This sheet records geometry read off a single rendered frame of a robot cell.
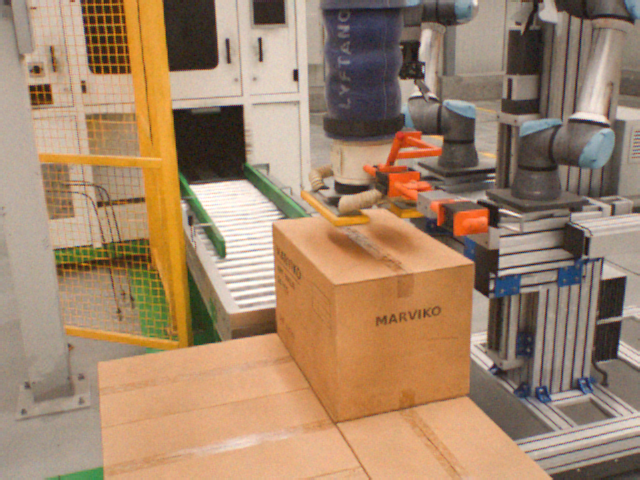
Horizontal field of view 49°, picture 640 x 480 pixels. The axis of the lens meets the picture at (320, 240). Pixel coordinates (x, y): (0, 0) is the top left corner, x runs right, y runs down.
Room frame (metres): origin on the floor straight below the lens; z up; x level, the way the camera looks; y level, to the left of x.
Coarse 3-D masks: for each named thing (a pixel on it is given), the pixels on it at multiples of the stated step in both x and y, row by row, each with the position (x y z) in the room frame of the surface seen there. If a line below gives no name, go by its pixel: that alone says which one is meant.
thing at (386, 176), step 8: (384, 168) 1.77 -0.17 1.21; (392, 168) 1.78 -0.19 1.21; (400, 168) 1.78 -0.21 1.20; (408, 168) 1.78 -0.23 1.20; (376, 176) 1.75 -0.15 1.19; (384, 176) 1.70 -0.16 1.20; (392, 176) 1.70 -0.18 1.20; (400, 176) 1.70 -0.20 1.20; (408, 176) 1.71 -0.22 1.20; (416, 176) 1.71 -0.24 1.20; (376, 184) 1.76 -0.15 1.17; (384, 184) 1.73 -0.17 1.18; (392, 184) 1.70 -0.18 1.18; (384, 192) 1.70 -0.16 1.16; (392, 192) 1.70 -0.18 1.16; (400, 192) 1.70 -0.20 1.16
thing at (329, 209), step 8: (304, 192) 2.08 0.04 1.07; (312, 192) 2.06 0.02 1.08; (312, 200) 1.99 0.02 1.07; (320, 200) 1.97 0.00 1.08; (336, 200) 1.88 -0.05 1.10; (320, 208) 1.91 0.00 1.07; (328, 208) 1.88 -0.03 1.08; (336, 208) 1.88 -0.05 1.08; (328, 216) 1.83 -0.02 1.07; (336, 216) 1.81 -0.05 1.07; (344, 216) 1.81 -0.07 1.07; (352, 216) 1.81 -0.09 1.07; (360, 216) 1.81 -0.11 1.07; (368, 216) 1.81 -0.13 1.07; (336, 224) 1.78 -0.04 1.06; (344, 224) 1.79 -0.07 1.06; (352, 224) 1.80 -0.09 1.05
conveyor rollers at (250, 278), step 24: (216, 192) 4.25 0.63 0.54; (240, 192) 4.21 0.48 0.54; (216, 216) 3.71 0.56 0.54; (240, 216) 3.67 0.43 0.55; (264, 216) 3.66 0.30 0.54; (288, 216) 3.65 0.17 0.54; (240, 240) 3.29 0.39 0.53; (264, 240) 3.24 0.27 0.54; (216, 264) 2.91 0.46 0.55; (240, 264) 2.93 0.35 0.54; (264, 264) 2.89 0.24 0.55; (240, 288) 2.65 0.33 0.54; (264, 288) 2.61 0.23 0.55
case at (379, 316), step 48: (288, 240) 2.03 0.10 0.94; (336, 240) 2.00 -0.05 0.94; (384, 240) 1.98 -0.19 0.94; (432, 240) 1.97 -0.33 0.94; (288, 288) 2.05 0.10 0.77; (336, 288) 1.65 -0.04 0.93; (384, 288) 1.69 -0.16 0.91; (432, 288) 1.73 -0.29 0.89; (288, 336) 2.07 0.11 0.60; (336, 336) 1.65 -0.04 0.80; (384, 336) 1.69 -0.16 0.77; (432, 336) 1.73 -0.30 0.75; (336, 384) 1.65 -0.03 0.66; (384, 384) 1.69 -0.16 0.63; (432, 384) 1.73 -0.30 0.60
